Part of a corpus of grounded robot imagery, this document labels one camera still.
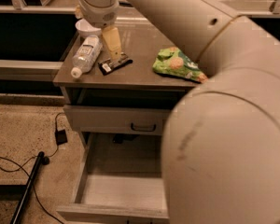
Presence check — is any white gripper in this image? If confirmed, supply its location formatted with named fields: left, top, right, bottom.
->
left=75, top=0, right=122, bottom=61

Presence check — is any clear plastic water bottle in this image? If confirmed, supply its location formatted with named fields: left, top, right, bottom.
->
left=71, top=35, right=103, bottom=78

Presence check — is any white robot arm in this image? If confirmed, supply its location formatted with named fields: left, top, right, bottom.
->
left=79, top=0, right=280, bottom=224

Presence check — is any grey drawer cabinet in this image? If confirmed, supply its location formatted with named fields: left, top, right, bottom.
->
left=52, top=7, right=203, bottom=224

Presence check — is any closed top drawer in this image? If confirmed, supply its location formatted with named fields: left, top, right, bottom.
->
left=63, top=105, right=170, bottom=135

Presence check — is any open middle drawer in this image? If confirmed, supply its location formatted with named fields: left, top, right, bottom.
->
left=57, top=133, right=169, bottom=224

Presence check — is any white ceramic bowl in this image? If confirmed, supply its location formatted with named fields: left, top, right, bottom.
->
left=76, top=19, right=101, bottom=38

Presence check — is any black snack bar wrapper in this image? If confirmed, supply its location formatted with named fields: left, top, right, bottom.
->
left=98, top=52, right=133, bottom=76

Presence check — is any green chip bag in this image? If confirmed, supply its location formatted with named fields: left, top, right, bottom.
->
left=152, top=47, right=208, bottom=83

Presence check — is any black power adapter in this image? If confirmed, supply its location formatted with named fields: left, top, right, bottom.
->
left=55, top=130, right=67, bottom=146

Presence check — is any black pole on floor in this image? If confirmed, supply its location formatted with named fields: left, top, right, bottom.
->
left=10, top=151, right=45, bottom=224

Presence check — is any black floor cable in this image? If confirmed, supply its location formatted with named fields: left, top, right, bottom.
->
left=0, top=112, right=67, bottom=224

